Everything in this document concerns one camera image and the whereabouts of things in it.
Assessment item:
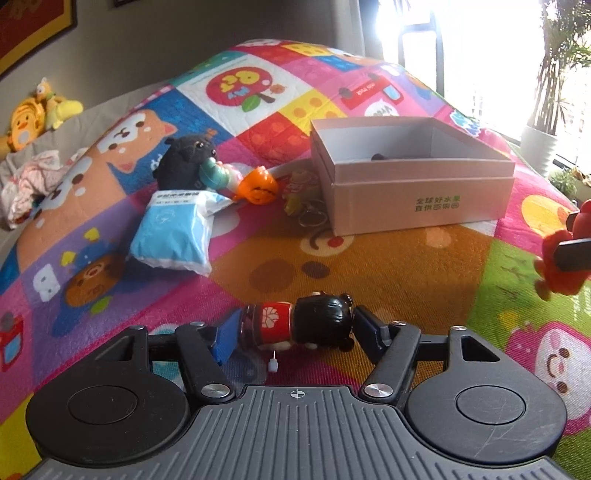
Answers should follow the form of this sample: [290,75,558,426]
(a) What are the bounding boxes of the yellow green plush bird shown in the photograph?
[32,78,85,131]

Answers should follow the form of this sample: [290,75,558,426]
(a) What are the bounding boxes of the large white plant pot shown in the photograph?
[519,124,559,178]

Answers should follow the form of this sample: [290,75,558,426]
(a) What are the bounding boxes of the yellow duck plush backpack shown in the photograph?
[2,99,47,153]

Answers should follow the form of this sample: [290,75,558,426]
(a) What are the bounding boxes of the keychain figure with rings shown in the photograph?
[281,170,325,228]

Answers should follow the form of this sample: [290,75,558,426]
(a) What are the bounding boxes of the pink cardboard box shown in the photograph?
[309,116,516,236]

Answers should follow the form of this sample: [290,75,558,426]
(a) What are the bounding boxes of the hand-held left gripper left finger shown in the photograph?
[108,315,243,402]

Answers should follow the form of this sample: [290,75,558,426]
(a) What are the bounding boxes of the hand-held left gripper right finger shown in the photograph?
[353,305,499,400]

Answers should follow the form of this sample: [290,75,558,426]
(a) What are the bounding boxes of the black haired red doll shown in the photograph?
[240,292,356,374]

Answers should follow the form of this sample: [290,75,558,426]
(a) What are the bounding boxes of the gold framed red wall picture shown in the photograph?
[0,0,77,77]

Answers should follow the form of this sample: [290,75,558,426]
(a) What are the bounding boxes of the small green plant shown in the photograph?
[549,168,580,199]

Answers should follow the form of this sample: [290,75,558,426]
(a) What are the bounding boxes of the tall green potted plant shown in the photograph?
[531,0,591,134]

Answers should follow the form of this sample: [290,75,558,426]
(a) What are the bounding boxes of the red toy figure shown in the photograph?
[534,199,591,301]

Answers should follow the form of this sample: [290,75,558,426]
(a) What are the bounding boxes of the black plush toy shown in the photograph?
[152,131,218,192]

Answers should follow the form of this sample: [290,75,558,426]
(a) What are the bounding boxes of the blue plastic packet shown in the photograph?
[129,189,232,278]

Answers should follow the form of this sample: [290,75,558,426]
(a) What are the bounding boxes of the black window frame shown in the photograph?
[402,0,446,90]

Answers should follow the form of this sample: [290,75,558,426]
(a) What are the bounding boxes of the orange toy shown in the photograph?
[233,166,279,205]

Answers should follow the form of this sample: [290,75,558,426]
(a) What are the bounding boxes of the pile of pale floral cloth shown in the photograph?
[0,148,63,229]

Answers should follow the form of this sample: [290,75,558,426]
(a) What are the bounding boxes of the grey curtain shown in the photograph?
[318,0,384,58]

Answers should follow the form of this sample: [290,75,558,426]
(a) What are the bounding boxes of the small colourful toys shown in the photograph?
[199,157,243,195]

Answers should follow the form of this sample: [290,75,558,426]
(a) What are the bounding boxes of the colourful cartoon play mat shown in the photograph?
[0,39,591,462]

